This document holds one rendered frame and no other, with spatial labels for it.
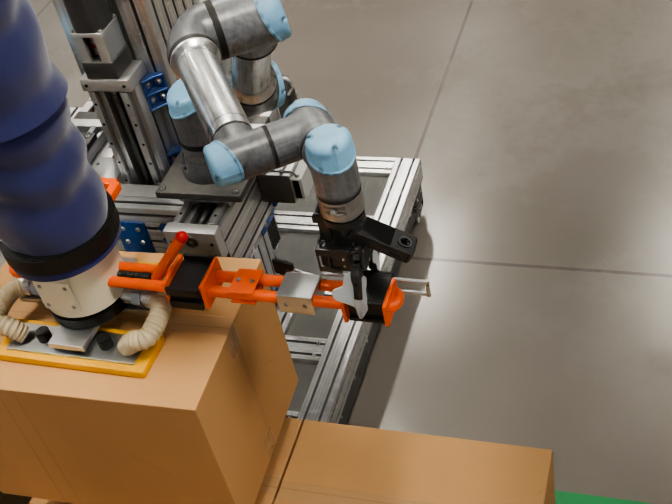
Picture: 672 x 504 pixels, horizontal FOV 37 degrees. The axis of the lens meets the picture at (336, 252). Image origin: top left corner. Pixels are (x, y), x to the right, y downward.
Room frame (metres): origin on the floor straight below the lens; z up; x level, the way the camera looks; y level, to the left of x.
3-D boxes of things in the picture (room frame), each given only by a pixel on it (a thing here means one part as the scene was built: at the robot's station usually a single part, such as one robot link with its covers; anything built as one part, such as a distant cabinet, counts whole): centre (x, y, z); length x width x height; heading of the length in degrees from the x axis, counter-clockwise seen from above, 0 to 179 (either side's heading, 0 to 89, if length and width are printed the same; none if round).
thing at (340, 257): (1.30, -0.02, 1.34); 0.09 x 0.08 x 0.12; 64
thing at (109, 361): (1.46, 0.54, 1.10); 0.34 x 0.10 x 0.05; 64
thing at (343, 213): (1.29, -0.03, 1.42); 0.08 x 0.08 x 0.05
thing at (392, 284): (1.28, -0.04, 1.20); 0.08 x 0.07 x 0.05; 64
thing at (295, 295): (1.34, 0.08, 1.19); 0.07 x 0.07 x 0.04; 64
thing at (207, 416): (1.54, 0.51, 0.87); 0.60 x 0.40 x 0.40; 66
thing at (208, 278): (1.43, 0.27, 1.20); 0.10 x 0.08 x 0.06; 154
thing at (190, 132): (2.02, 0.23, 1.20); 0.13 x 0.12 x 0.14; 100
